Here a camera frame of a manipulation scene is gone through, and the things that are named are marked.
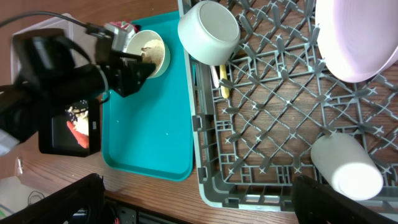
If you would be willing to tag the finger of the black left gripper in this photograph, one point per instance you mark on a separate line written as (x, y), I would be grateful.
(131, 56)
(141, 71)

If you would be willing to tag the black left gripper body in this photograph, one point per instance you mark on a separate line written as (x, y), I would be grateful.
(115, 74)

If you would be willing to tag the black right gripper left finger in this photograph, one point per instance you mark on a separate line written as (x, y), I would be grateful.
(59, 207)

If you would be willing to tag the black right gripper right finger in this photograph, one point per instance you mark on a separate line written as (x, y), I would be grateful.
(316, 203)

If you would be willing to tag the cream bowl with peanuts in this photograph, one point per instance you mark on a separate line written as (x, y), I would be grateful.
(152, 48)

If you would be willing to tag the red snack wrapper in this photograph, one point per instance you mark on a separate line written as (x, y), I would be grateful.
(128, 26)

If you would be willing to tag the white plastic cup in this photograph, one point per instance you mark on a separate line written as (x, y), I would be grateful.
(346, 166)

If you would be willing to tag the orange carrot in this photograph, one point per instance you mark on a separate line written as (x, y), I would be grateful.
(82, 139)

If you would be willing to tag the white plastic fork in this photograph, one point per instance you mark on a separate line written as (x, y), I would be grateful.
(214, 75)

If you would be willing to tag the grey bowl with peanuts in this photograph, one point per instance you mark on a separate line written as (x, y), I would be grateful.
(209, 32)

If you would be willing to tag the yellow plastic utensil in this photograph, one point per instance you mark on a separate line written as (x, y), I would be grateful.
(223, 77)

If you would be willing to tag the white round plate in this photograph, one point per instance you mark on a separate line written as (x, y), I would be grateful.
(357, 38)

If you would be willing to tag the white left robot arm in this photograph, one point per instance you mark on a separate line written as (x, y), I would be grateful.
(57, 72)

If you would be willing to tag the grey dishwasher rack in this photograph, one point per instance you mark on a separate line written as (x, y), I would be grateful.
(251, 146)

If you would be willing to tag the clear plastic bin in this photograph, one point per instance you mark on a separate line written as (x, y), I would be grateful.
(72, 31)

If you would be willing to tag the teal plastic tray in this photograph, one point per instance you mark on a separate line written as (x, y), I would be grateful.
(150, 132)

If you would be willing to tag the peanut and rice scraps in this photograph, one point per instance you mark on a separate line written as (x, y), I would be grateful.
(79, 116)

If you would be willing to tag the black plastic bin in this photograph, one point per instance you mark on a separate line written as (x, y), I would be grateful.
(56, 138)

